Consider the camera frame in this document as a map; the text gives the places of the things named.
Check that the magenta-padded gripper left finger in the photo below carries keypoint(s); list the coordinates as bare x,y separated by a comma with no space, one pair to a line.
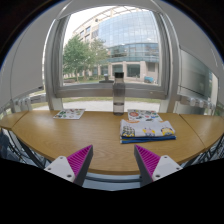
63,167

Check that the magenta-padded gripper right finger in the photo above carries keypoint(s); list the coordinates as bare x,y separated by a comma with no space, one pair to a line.
163,167

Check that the white cartoon-print towel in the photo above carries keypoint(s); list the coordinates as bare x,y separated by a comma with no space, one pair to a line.
146,130

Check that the small colourful sticker sheet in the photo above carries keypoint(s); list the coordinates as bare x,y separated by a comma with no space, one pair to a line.
69,114

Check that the large colourful sticker sheet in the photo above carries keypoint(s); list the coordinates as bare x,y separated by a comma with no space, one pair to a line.
143,115

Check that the clear grey drink bottle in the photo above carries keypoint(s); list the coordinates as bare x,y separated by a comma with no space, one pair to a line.
118,96

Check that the green tree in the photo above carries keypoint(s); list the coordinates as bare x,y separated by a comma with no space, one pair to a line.
78,55

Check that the glass office building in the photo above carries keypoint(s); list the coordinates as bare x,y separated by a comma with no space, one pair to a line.
130,36

